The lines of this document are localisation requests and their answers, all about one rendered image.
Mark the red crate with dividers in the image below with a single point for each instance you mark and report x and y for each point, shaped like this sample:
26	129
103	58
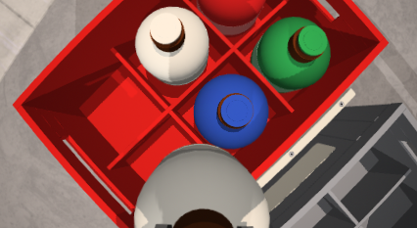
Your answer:
89	95

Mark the green bottle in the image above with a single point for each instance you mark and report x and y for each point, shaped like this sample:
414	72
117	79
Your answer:
286	54

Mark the blue bottle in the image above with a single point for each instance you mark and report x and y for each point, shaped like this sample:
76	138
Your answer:
220	111

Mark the grey divided crate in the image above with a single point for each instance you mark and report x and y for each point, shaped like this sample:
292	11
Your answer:
376	183

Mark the cream bottle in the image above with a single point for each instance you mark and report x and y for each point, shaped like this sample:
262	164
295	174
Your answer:
201	186
180	55

